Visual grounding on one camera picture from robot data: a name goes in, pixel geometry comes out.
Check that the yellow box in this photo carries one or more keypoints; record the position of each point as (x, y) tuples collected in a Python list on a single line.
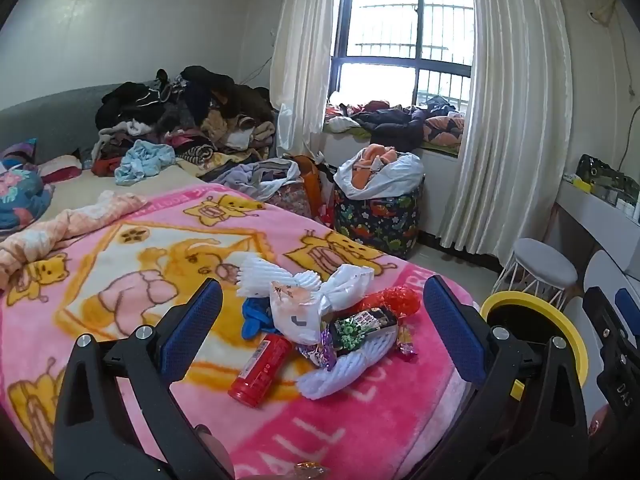
[(582, 184)]

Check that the wide cream curtain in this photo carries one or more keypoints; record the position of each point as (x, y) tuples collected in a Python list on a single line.
[(510, 110)]

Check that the light blue garment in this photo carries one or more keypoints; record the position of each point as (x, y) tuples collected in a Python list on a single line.
[(142, 162)]

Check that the narrow cream curtain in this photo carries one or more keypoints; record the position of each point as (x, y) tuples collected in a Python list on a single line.
[(305, 60)]

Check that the red cellophane wrapper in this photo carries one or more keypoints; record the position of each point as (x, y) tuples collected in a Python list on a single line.
[(400, 300)]

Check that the red can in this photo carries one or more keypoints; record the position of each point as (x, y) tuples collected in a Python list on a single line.
[(260, 370)]

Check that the grey white garment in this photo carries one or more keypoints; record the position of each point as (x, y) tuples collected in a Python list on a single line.
[(250, 175)]

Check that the orange bag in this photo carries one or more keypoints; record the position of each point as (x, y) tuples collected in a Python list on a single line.
[(311, 185)]

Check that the white foam fruit net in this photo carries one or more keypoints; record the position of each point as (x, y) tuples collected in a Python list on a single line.
[(345, 370), (260, 275)]

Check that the grey headboard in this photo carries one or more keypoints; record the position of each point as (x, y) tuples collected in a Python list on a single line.
[(50, 115)]

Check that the purple striped pillow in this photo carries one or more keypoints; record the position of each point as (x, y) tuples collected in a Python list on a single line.
[(17, 152)]

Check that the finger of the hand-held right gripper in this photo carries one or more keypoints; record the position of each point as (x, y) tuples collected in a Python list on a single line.
[(630, 310), (602, 320)]

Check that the dinosaur print laundry basket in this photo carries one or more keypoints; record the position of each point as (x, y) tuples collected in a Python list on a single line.
[(380, 225)]

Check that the pink cartoon printed blanket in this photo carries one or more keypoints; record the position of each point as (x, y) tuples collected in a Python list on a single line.
[(150, 240)]

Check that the purple foil wrapper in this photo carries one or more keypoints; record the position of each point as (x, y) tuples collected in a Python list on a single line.
[(320, 352)]

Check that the blue plastic bag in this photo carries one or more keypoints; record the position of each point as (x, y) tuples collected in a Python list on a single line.
[(255, 320)]

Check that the orange garment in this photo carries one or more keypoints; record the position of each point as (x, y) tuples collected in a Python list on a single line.
[(372, 160)]

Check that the peach fleece blanket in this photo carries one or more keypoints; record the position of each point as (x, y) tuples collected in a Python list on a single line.
[(75, 225)]

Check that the blue floral quilt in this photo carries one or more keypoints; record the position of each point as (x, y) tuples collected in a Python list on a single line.
[(20, 200)]

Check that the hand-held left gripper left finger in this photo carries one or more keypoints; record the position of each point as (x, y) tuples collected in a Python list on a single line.
[(192, 325)]

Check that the clear shiny candy wrapper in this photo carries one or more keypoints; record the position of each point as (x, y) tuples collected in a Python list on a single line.
[(311, 471)]

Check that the pile of dark clothes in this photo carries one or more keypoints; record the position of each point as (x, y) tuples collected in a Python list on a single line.
[(200, 105)]

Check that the beige bed sheet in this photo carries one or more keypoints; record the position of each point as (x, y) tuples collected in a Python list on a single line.
[(85, 192)]

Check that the black framed window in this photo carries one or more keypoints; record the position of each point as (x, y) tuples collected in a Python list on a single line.
[(417, 55)]

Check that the clothes on window sill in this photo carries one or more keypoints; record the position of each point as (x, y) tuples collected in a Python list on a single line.
[(395, 122)]

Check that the black green snack packet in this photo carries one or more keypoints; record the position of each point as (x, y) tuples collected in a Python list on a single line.
[(360, 332)]

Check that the white desk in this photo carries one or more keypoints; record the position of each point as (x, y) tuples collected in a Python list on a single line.
[(590, 210)]

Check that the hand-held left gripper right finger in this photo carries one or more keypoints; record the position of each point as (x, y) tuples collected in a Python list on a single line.
[(452, 330)]

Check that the yellow-rimmed black bin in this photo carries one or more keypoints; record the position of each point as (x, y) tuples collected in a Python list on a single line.
[(525, 301)]

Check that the pink white pillow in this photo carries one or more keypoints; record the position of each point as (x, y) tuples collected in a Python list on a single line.
[(60, 167)]

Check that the floral storage basket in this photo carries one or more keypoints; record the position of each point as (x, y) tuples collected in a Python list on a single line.
[(290, 202)]

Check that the white cloth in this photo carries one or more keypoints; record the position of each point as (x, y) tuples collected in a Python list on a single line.
[(400, 175)]

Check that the white plastic bag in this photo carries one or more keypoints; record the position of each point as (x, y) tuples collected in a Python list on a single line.
[(300, 315)]

